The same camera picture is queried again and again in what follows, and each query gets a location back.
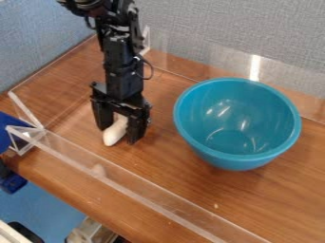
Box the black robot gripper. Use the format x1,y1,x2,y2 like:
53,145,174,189
90,60,153,144

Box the white brown-capped toy mushroom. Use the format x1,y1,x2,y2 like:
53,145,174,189
104,115,128,146

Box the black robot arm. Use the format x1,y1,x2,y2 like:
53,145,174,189
57,0,153,144

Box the blue plastic bowl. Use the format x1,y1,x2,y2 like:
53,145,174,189
173,77,303,171

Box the blue clamp at table edge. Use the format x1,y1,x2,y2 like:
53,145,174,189
0,111,31,195

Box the black white object bottom-left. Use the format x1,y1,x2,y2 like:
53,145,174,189
0,220,45,243

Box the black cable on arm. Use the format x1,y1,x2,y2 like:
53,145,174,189
134,54,156,81

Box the clear acrylic barrier wall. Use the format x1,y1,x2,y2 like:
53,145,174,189
0,28,325,243

